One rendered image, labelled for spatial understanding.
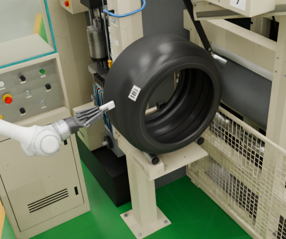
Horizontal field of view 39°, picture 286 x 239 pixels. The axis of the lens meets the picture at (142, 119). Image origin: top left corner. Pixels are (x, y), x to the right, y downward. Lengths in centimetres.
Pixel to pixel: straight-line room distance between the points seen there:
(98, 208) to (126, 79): 151
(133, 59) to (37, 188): 129
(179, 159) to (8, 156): 104
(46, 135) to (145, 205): 136
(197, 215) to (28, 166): 123
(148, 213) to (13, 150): 100
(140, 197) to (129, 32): 114
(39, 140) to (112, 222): 154
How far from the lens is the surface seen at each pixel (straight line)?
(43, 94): 252
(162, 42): 189
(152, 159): 205
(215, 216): 302
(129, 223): 298
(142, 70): 179
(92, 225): 303
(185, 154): 225
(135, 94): 177
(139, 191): 269
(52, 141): 159
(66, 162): 276
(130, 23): 210
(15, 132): 164
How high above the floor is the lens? 222
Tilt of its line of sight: 34 degrees down
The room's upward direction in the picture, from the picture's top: 5 degrees counter-clockwise
